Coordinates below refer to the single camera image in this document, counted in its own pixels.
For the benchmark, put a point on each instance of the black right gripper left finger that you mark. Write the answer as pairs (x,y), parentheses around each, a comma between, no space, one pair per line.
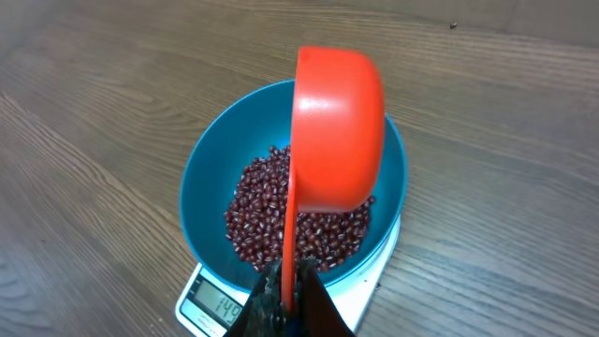
(261,315)

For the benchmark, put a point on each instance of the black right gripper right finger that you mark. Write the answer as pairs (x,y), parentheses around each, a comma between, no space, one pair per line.
(316,315)

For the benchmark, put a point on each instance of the orange plastic measuring scoop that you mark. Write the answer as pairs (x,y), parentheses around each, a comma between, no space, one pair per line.
(336,141)

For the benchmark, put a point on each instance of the white digital kitchen scale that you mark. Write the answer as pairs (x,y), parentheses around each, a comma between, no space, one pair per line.
(208,307)

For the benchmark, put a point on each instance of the red beans in bowl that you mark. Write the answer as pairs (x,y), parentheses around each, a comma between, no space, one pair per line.
(255,219)

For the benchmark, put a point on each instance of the blue bowl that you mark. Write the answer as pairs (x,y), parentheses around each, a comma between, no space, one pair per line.
(243,132)

